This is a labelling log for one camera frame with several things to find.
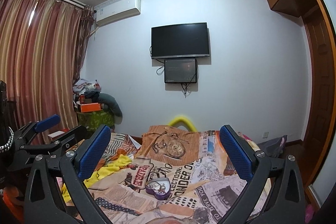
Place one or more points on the large black wall television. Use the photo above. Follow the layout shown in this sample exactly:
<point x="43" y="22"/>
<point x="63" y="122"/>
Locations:
<point x="180" y="40"/>

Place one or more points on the small black wall monitor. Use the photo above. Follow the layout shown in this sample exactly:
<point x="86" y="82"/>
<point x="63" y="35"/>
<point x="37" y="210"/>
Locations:
<point x="181" y="71"/>

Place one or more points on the dark bag on floor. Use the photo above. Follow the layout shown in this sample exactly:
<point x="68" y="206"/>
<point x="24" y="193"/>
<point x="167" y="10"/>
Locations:
<point x="273" y="147"/>

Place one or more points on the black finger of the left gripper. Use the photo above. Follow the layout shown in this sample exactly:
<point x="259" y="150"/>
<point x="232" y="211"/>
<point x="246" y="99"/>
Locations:
<point x="66" y="141"/>

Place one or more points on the printed newspaper pattern blanket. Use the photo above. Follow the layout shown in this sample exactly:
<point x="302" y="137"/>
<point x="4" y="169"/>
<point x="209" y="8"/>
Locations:
<point x="204" y="182"/>

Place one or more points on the yellow curved tube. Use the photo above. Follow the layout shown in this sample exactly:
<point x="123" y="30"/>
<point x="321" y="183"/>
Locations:
<point x="183" y="121"/>

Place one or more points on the yellow cloth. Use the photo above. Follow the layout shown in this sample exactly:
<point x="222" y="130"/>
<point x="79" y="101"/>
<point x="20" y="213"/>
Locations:
<point x="107" y="169"/>

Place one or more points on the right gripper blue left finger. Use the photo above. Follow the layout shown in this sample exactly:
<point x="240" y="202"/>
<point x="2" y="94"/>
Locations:
<point x="43" y="200"/>

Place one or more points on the purple heart-shaped jewelry box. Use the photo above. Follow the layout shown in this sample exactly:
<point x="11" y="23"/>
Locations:
<point x="160" y="188"/>

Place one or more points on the white wall air conditioner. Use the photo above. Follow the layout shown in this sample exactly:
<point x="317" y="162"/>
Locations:
<point x="117" y="11"/>

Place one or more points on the red and white box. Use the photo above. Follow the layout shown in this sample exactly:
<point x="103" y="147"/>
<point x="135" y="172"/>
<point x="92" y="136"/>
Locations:
<point x="57" y="134"/>

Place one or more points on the orange sleeve forearm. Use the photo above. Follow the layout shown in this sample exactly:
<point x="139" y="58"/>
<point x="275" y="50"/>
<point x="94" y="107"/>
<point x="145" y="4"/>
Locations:
<point x="14" y="201"/>

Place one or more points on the brown wooden door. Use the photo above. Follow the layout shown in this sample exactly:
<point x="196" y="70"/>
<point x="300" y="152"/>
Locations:
<point x="320" y="126"/>

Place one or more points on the orange shoe box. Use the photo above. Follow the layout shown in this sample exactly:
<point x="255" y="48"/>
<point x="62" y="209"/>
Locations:
<point x="89" y="107"/>

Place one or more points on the green patterned storage box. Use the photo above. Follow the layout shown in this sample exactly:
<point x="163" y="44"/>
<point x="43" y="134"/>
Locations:
<point x="93" y="120"/>

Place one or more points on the pile of clothes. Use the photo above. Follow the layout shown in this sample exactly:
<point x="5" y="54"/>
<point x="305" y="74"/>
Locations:
<point x="83" y="86"/>

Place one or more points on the red striped curtain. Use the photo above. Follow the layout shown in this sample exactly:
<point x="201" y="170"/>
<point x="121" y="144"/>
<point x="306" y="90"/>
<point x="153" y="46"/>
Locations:
<point x="43" y="47"/>

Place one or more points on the white wall socket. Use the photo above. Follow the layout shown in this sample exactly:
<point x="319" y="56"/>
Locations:
<point x="265" y="135"/>

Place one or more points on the dark green stuffed pillow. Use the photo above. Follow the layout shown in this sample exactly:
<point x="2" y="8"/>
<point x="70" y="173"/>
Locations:
<point x="110" y="104"/>

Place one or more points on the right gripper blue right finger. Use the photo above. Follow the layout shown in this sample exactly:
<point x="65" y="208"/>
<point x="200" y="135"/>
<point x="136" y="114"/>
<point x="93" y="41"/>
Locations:
<point x="285" y="202"/>

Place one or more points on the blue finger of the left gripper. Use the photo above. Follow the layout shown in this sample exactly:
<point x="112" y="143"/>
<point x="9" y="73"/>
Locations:
<point x="47" y="123"/>

